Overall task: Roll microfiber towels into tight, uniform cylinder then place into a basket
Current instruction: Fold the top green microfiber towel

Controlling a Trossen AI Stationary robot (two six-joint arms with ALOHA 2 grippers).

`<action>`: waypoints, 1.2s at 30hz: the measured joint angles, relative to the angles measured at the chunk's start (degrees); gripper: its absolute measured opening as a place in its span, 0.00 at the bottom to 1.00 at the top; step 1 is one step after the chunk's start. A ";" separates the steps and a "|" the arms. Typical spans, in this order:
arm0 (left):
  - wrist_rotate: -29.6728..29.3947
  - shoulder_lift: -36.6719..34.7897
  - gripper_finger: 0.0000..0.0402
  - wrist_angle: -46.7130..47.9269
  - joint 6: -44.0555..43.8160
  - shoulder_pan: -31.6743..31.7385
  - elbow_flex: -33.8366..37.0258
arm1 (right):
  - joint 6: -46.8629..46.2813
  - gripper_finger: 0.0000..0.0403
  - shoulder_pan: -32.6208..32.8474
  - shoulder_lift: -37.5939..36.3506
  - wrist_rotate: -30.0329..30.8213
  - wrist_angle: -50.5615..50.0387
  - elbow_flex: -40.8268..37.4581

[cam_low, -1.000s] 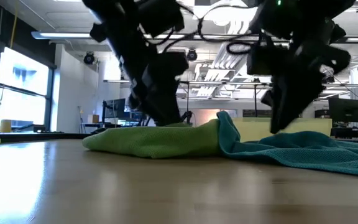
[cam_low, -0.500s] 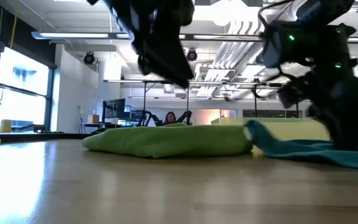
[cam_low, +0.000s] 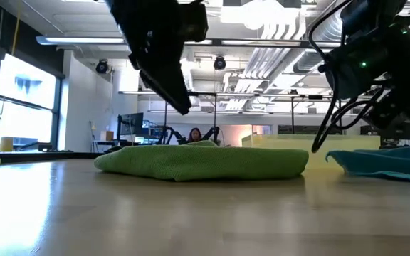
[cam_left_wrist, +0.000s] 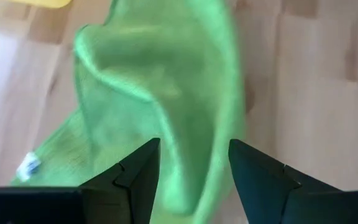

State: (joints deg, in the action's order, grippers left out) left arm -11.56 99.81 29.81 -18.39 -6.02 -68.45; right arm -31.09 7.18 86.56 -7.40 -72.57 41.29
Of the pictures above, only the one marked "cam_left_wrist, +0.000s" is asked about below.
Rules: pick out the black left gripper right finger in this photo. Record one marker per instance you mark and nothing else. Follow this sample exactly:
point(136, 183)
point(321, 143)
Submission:
point(259, 186)

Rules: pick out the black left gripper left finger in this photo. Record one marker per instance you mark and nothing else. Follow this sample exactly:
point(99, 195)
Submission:
point(129, 186)

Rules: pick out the green microfiber towel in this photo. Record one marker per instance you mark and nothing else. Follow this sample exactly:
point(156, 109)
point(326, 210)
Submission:
point(154, 77)

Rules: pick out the yellow plastic basket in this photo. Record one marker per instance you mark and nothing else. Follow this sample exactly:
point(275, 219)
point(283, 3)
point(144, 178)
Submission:
point(42, 2)

